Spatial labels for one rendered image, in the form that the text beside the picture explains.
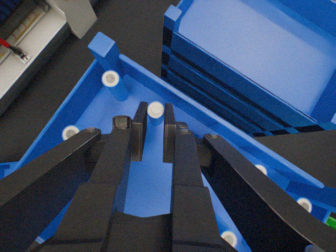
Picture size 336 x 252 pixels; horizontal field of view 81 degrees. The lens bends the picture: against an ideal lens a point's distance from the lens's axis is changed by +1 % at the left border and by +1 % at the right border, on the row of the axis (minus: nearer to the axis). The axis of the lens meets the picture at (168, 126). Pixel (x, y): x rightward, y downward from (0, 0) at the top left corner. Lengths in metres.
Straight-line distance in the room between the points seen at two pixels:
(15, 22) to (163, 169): 0.58
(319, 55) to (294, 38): 0.06
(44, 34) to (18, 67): 0.12
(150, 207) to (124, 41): 0.61
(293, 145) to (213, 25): 0.54
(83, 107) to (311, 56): 0.41
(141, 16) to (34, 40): 0.35
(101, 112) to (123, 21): 0.57
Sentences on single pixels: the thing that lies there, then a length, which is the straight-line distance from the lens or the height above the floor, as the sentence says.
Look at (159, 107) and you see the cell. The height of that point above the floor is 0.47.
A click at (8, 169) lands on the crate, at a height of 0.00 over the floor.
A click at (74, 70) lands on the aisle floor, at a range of 0.76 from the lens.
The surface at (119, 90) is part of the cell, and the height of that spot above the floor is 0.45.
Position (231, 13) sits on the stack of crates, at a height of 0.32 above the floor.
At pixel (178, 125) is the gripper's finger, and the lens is 0.16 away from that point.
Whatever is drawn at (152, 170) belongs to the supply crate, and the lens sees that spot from 0.26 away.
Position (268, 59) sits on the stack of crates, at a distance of 0.42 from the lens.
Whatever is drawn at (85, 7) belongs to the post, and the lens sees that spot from 0.75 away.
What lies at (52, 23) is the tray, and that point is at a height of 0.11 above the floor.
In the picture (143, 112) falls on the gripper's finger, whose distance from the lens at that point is 0.16.
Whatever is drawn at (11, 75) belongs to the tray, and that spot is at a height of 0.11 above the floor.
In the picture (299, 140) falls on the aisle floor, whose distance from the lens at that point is 0.83.
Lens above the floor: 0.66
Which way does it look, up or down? 83 degrees down
